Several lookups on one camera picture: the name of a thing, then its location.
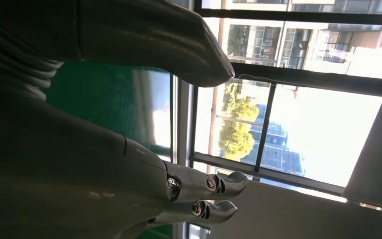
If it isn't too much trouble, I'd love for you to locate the green conveyor belt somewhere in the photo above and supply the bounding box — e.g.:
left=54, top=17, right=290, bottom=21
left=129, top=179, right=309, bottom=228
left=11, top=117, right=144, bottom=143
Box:
left=44, top=61, right=179, bottom=239

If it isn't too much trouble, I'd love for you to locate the dark window frame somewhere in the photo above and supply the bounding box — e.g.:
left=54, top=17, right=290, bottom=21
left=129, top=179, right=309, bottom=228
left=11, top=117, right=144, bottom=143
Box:
left=169, top=0, right=382, bottom=199

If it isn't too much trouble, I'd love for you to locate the blue glass building outside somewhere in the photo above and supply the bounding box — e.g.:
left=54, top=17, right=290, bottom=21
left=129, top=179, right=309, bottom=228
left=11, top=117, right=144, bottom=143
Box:
left=242, top=104, right=305, bottom=175

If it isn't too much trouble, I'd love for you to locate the yellow green tree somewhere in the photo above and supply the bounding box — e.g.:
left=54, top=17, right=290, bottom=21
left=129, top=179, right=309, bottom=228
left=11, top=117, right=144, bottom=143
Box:
left=217, top=82, right=261, bottom=162

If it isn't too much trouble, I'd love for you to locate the pale building outside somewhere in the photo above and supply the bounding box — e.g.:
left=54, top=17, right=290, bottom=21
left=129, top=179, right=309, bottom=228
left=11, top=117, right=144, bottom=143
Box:
left=204, top=0, right=382, bottom=80

